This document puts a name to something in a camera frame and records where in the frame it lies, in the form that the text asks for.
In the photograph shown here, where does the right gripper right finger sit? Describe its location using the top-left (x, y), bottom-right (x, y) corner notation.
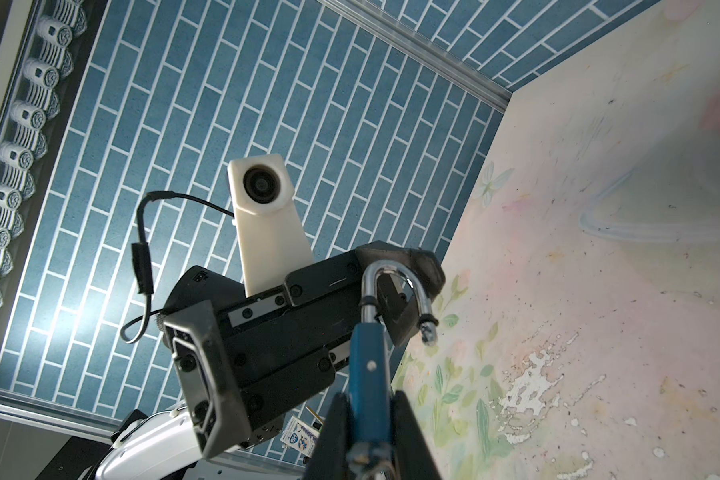
top-left (391, 391), bottom-right (442, 480)

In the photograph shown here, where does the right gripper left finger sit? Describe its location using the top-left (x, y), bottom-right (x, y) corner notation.
top-left (303, 393), bottom-right (351, 480)

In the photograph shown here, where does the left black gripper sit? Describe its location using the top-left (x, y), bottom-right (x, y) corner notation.
top-left (160, 241), bottom-right (446, 459)

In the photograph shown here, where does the blue padlock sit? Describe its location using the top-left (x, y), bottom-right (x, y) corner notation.
top-left (344, 259), bottom-right (440, 480)

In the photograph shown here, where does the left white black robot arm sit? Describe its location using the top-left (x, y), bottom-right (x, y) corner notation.
top-left (61, 242), bottom-right (446, 479)

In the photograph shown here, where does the floral table mat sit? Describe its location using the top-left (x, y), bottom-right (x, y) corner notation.
top-left (395, 1), bottom-right (720, 479)

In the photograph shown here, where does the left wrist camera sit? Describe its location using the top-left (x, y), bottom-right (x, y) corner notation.
top-left (227, 154), bottom-right (315, 296)

